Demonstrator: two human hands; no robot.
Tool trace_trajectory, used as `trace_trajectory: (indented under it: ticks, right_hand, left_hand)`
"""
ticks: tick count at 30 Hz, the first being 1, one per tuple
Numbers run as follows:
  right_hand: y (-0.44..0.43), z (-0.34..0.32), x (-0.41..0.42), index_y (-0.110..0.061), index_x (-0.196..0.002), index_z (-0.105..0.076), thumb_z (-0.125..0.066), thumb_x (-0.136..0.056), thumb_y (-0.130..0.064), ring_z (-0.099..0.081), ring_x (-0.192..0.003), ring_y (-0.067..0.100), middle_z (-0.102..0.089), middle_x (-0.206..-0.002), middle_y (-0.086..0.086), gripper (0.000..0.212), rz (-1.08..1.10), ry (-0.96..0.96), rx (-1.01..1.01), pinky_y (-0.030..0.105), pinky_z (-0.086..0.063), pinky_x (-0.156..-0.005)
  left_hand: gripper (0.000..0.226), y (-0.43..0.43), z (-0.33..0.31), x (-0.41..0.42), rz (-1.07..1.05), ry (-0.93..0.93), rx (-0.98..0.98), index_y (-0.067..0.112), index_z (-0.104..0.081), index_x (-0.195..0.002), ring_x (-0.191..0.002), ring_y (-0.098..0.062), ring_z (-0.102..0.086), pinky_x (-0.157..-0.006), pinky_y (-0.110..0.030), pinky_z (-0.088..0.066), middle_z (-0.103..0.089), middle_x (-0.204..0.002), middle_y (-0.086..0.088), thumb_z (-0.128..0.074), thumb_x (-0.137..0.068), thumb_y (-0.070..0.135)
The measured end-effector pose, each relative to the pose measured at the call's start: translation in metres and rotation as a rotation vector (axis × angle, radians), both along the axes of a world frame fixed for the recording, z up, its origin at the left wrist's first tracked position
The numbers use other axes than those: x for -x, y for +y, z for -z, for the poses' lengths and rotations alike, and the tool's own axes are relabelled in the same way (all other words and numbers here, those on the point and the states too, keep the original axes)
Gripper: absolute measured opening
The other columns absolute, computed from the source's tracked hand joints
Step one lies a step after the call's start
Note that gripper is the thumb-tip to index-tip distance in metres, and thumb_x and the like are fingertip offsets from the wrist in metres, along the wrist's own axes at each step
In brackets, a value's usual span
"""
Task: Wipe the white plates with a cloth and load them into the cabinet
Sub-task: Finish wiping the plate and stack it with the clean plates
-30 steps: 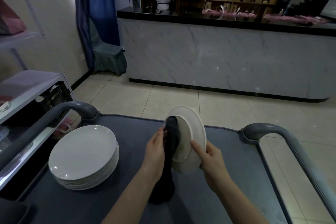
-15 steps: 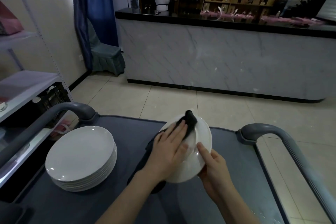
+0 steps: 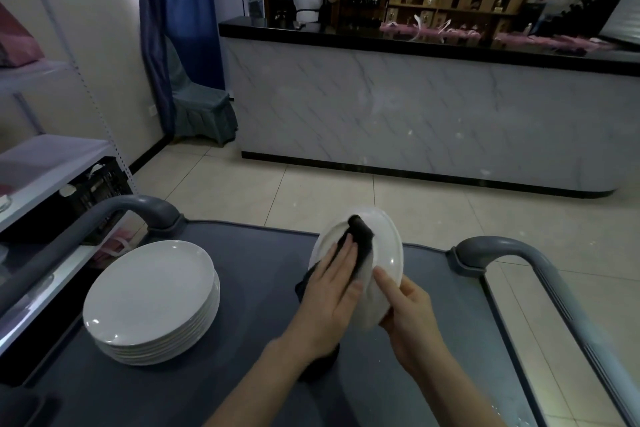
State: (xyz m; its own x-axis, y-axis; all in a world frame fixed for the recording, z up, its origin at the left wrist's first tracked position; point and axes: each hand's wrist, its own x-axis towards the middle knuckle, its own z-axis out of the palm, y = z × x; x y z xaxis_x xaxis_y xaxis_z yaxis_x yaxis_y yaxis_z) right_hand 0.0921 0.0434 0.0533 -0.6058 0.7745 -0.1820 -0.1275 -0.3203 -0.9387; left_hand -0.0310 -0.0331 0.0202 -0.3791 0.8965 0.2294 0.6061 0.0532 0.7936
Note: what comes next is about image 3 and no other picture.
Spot person's right hand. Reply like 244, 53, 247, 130
372, 266, 453, 378

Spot black pegged stand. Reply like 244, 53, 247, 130
542, 0, 626, 37

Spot dark blue cleaning cloth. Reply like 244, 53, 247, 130
293, 213, 375, 382

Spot white metal shelf rack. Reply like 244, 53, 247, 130
0, 0, 137, 358

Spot marble bar counter black top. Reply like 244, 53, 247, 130
218, 16, 640, 200

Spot white round plate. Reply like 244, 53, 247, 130
307, 207, 405, 332
82, 240, 221, 366

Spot pink bag white handles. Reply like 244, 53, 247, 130
95, 229, 133, 258

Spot black plastic crate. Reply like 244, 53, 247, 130
59, 156, 135, 245

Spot person's left hand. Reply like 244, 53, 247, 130
282, 232, 365, 362

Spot grey service cart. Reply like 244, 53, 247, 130
0, 195, 640, 427

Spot row of pink bags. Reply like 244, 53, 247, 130
379, 19, 616, 55

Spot blue curtain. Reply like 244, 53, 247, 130
135, 0, 226, 140

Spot chair with grey-green cover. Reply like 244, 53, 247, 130
165, 36, 239, 147

